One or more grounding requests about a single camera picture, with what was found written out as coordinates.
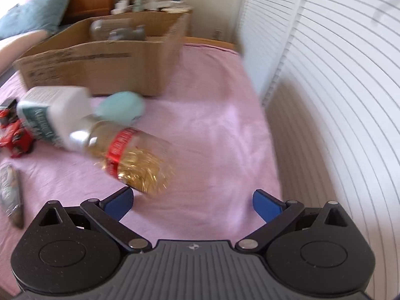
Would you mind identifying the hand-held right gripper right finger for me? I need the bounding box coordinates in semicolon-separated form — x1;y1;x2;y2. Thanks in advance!
235;189;357;253

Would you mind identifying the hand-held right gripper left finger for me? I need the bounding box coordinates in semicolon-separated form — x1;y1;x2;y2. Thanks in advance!
29;187;151;254

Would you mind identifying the clear bottle with red label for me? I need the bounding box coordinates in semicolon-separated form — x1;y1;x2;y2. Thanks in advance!
69;115;176;198

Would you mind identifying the teal round container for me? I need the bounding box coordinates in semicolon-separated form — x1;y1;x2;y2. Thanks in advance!
94;91;146;126

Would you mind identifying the white bottle with green label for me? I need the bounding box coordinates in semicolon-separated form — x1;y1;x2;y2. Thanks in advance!
16;86;94;151

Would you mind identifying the red wooden toy train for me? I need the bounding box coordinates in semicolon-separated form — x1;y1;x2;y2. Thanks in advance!
0;97;20;129
0;120;35;158

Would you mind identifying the cardboard box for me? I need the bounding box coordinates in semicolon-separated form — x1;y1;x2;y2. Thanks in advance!
13;10;192;97

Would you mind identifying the pink blanket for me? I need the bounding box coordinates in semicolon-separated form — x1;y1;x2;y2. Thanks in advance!
0;36;283;291

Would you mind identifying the white louvered door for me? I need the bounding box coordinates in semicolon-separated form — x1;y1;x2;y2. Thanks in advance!
237;0;400;300

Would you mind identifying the grey elephant toy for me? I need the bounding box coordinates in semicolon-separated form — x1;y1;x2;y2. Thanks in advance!
109;26;147;42

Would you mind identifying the clear plastic jar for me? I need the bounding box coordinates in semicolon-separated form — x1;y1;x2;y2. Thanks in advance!
90;19;135;40

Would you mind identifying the floral quilt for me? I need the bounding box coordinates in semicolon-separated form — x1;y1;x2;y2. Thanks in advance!
0;29;49;77

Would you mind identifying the cream flat box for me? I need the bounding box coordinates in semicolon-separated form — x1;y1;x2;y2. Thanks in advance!
161;5;189;14

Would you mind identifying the wooden nightstand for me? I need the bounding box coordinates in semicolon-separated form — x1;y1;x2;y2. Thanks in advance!
110;5;194;16

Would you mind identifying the blue pillow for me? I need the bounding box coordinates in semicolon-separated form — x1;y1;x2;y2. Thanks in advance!
0;0;78;40

